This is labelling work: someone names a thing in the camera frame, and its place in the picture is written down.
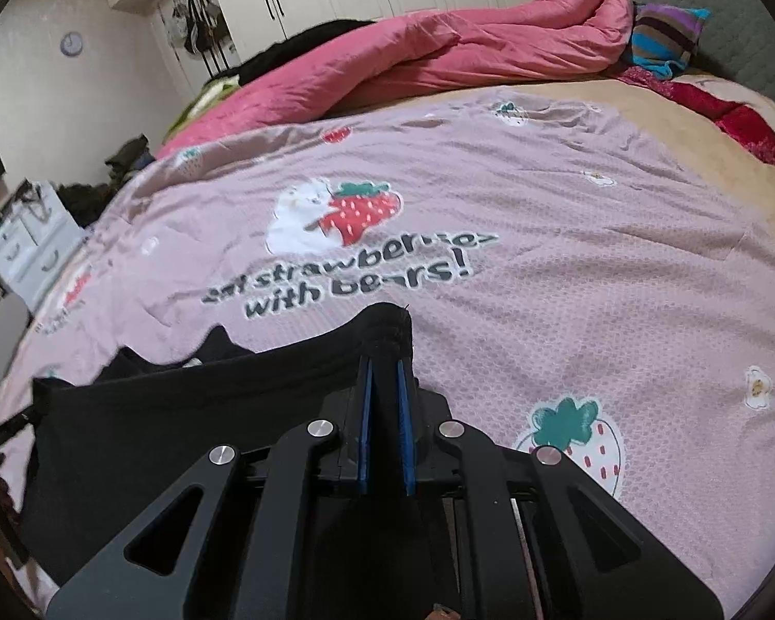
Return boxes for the hanging bags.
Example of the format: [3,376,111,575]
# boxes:
[166,0,228,73]

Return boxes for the pink quilt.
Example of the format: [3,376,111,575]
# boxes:
[155,0,635,160]

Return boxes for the red cloth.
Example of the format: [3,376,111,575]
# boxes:
[618,65,775,167]

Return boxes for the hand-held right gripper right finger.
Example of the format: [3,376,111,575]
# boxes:
[396,358,725,620]

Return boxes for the black and orange knit garment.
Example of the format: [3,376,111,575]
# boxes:
[19,301,441,598]

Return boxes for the green cloth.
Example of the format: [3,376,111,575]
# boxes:
[163,76,244,144]

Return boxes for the grey quilted headboard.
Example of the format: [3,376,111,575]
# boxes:
[603,0,775,136]

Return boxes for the white dresser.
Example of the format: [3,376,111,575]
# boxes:
[0,179,86,312]

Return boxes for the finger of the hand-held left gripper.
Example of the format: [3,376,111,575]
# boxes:
[0,410,35,462]

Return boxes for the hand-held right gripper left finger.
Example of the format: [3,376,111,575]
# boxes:
[45,355,377,620]

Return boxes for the black cloth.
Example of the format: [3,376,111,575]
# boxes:
[215,18,390,86]

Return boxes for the pile of dark clothes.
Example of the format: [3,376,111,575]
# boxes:
[57,134,157,228]

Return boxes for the strawberry printed blanket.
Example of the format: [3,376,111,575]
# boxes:
[0,98,775,598]

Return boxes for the striped pillow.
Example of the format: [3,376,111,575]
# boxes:
[628,2,712,80]

